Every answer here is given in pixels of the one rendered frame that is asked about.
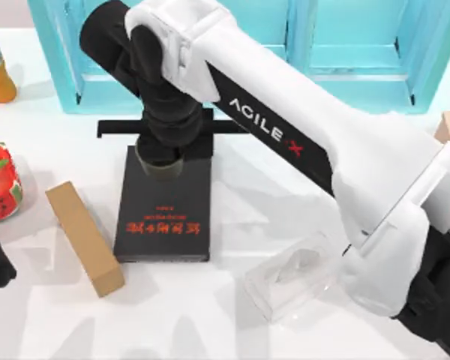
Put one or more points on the grey rounded box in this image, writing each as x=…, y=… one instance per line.
x=159, y=168

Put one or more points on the black book with red print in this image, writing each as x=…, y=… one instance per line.
x=161, y=232

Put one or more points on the brown cardboard box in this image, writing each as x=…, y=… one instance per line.
x=84, y=240

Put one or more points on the orange bottle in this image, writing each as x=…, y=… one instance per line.
x=0, y=82

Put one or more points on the clear plastic cup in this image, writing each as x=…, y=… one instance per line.
x=285, y=281

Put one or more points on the light blue rack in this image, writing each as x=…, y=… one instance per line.
x=345, y=37

